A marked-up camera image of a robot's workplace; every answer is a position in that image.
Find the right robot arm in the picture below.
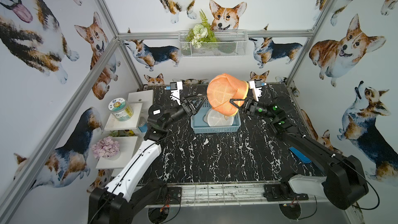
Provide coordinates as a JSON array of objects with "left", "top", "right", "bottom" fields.
[{"left": 230, "top": 97, "right": 369, "bottom": 210}]

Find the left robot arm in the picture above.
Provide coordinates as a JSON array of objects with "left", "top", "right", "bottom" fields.
[{"left": 88, "top": 95, "right": 207, "bottom": 224}]

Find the light blue perforated plastic basket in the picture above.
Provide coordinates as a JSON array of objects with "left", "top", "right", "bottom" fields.
[{"left": 191, "top": 100, "right": 241, "bottom": 134}]

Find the white tiered wooden shelf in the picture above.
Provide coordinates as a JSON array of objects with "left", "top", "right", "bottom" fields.
[{"left": 96, "top": 90, "right": 153, "bottom": 176}]

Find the green artificial fern plant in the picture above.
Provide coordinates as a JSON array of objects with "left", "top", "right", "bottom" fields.
[{"left": 186, "top": 10, "right": 219, "bottom": 48}]

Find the green labelled round jar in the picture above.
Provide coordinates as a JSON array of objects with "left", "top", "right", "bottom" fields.
[{"left": 108, "top": 97, "right": 133, "bottom": 121}]

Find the blue flat tool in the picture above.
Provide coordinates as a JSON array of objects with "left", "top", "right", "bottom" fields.
[{"left": 289, "top": 147, "right": 312, "bottom": 164}]

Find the pink flower bunch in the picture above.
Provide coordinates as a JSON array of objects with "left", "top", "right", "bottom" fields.
[{"left": 91, "top": 136, "right": 120, "bottom": 159}]

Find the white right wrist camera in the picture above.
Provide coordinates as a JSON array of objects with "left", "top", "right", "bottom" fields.
[{"left": 249, "top": 79, "right": 267, "bottom": 102}]

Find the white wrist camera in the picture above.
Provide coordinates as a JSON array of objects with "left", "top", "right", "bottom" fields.
[
  {"left": 249, "top": 79, "right": 267, "bottom": 102},
  {"left": 165, "top": 81, "right": 183, "bottom": 104}
]

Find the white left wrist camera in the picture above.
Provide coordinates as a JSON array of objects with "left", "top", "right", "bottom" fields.
[{"left": 165, "top": 81, "right": 183, "bottom": 104}]

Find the white wire wall basket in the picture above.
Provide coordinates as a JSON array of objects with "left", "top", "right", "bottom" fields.
[{"left": 178, "top": 30, "right": 248, "bottom": 58}]

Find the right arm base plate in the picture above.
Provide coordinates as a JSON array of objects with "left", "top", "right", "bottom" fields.
[{"left": 263, "top": 183, "right": 309, "bottom": 202}]

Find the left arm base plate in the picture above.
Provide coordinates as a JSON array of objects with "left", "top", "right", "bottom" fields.
[{"left": 149, "top": 186, "right": 182, "bottom": 205}]

